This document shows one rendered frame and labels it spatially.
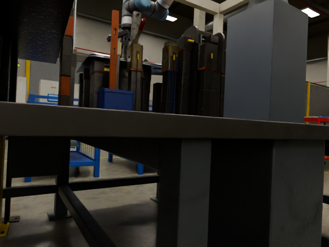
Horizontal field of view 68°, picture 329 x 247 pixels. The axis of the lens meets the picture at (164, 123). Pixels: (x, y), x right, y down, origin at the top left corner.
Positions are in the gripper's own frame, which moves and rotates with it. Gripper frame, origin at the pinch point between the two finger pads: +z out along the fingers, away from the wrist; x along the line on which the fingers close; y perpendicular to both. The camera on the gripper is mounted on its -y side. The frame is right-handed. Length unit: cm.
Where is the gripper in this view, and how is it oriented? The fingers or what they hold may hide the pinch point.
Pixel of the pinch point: (122, 61)
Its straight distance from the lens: 141.8
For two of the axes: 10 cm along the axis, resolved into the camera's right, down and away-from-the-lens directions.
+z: -0.6, 10.0, -0.2
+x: -4.6, -0.1, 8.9
